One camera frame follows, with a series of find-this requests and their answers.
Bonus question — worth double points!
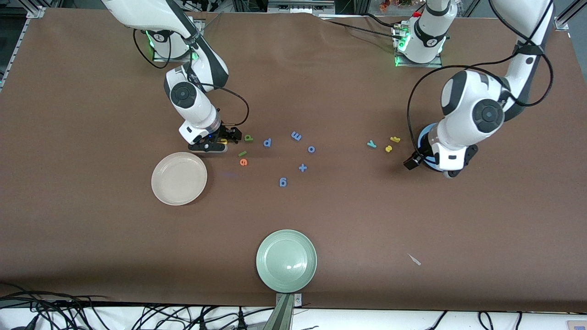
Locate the blue plate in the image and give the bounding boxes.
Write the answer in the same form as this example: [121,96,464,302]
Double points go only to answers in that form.
[417,123,448,173]

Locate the black floor cable bundle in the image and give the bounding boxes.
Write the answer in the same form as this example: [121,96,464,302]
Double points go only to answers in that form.
[0,290,111,307]

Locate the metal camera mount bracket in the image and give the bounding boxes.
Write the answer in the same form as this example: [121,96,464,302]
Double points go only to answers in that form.
[262,293,303,330]

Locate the brown table cover sheet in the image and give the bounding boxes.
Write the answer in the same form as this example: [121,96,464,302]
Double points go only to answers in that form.
[0,8,587,314]

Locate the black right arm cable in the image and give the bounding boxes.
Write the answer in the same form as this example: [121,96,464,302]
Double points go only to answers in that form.
[133,27,250,127]

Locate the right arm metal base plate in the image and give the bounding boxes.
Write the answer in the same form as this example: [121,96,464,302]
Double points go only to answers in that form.
[153,18,205,62]

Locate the aluminium frame rail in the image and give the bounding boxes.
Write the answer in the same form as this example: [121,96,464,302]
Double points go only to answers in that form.
[553,0,587,32]
[0,5,46,92]

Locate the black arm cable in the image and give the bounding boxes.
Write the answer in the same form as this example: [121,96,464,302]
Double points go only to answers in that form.
[133,27,250,127]
[406,0,555,159]

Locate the green plate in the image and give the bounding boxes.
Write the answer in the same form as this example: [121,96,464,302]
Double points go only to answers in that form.
[255,229,318,293]

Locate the beige brown plate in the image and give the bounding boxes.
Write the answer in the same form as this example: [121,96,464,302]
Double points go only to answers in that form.
[151,152,208,206]

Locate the black base cable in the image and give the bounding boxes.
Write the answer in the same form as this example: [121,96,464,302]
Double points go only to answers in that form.
[323,19,399,39]

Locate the grey metal box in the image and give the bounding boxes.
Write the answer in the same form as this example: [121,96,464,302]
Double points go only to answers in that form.
[267,0,335,14]

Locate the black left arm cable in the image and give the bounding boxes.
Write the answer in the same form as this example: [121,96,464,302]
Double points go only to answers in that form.
[406,0,555,159]

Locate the orange plant decoration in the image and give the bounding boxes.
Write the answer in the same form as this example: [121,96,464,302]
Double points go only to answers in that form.
[380,0,413,12]

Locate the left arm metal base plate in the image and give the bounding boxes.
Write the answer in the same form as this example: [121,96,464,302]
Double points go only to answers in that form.
[394,23,443,68]

